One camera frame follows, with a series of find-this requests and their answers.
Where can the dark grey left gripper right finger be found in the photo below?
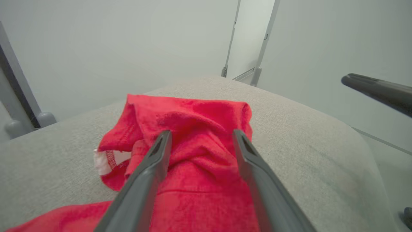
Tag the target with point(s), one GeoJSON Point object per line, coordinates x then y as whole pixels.
{"type": "Point", "coordinates": [267, 193]}

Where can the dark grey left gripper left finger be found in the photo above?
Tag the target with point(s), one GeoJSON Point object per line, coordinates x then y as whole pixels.
{"type": "Point", "coordinates": [141, 187]}

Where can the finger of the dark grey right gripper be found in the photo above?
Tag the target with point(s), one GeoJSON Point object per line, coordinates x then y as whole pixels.
{"type": "Point", "coordinates": [408, 218]}
{"type": "Point", "coordinates": [386, 93]}

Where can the red shorts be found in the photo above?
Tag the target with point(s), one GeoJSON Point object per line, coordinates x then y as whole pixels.
{"type": "Point", "coordinates": [199, 122]}

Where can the grey partition frame post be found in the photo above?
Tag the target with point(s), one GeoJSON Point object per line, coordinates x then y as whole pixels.
{"type": "Point", "coordinates": [256, 77]}

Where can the grey double partition post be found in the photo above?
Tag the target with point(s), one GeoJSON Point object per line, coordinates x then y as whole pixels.
{"type": "Point", "coordinates": [46, 118]}

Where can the grey frame base rail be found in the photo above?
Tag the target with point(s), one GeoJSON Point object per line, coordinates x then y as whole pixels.
{"type": "Point", "coordinates": [244, 74]}

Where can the thin grey partition post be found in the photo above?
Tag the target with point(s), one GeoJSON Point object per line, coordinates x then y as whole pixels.
{"type": "Point", "coordinates": [224, 71]}

